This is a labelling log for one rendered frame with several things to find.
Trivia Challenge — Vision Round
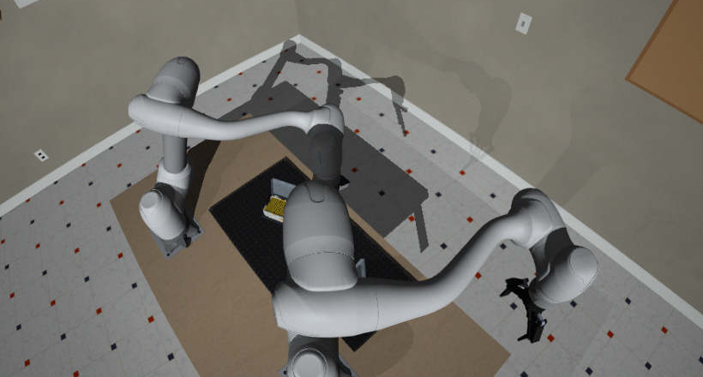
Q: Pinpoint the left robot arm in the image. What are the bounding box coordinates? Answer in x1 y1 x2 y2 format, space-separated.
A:
129 57 349 254

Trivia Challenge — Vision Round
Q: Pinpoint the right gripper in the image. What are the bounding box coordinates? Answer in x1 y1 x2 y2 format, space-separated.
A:
500 278 547 344

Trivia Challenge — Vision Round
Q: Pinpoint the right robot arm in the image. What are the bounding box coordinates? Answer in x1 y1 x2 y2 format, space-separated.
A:
272 180 598 377

